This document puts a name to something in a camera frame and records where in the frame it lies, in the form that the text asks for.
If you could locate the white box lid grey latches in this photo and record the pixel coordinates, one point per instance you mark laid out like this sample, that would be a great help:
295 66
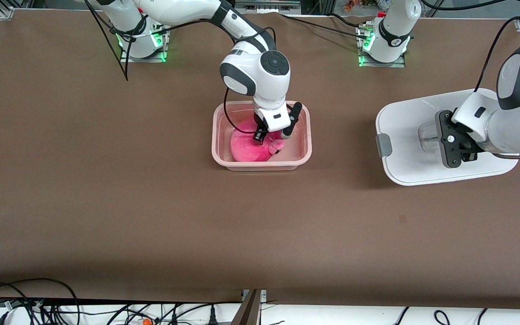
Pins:
409 117

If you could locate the pink plush toy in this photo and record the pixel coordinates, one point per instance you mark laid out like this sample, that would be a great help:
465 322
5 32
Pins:
246 149

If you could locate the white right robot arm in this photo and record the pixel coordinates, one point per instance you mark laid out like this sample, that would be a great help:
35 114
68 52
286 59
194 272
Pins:
255 76

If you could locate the aluminium corner profile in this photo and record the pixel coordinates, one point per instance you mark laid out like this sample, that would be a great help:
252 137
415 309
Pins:
6 12

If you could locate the brown table cover sheet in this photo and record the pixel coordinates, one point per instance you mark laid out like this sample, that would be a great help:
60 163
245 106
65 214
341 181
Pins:
151 216

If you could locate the orange patterned background object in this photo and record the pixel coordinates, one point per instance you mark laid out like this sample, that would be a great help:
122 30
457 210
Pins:
351 5

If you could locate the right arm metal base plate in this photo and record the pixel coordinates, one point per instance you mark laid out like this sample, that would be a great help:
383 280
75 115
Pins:
145 59

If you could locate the aluminium frame post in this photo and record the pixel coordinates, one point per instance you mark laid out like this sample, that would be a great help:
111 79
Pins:
248 311

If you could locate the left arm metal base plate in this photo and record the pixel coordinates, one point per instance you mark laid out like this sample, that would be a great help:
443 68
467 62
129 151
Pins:
393 64

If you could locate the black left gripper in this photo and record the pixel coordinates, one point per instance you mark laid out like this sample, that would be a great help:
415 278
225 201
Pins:
469 152

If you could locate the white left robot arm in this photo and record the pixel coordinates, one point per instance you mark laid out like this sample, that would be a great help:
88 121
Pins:
513 113

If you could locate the clear plastic storage box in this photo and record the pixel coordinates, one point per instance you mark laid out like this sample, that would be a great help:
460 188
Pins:
297 151

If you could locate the grey metal frame rail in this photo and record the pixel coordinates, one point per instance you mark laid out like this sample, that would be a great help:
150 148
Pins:
266 6

